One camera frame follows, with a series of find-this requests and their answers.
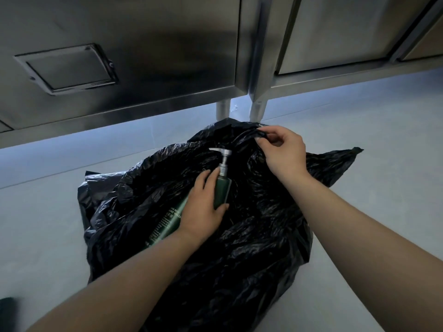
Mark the round steel cabinet leg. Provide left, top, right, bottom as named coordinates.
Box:
left=216, top=99, right=232, bottom=121
left=249, top=99, right=268, bottom=124

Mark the person's left forearm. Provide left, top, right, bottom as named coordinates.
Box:
left=25, top=227, right=212, bottom=332

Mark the dark blurred object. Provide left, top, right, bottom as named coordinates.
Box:
left=0, top=297, right=18, bottom=332

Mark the dark green pump bottle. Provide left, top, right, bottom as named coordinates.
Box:
left=145, top=147, right=233, bottom=248

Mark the black plastic garbage bag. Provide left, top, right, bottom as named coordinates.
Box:
left=77, top=117, right=364, bottom=332

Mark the person's right hand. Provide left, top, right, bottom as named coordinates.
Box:
left=255, top=125, right=309, bottom=186

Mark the person's right forearm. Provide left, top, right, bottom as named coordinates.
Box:
left=277, top=171, right=443, bottom=332

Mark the steel cabinet with plain doors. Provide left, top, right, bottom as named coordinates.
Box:
left=248, top=0, right=443, bottom=103

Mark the recessed steel cabinet handle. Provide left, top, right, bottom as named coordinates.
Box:
left=13, top=43, right=119, bottom=96

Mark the steel cabinet with recessed handle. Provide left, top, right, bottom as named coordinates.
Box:
left=0, top=0, right=264, bottom=149

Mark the person's left hand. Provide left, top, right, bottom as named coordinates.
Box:
left=177, top=168, right=230, bottom=240

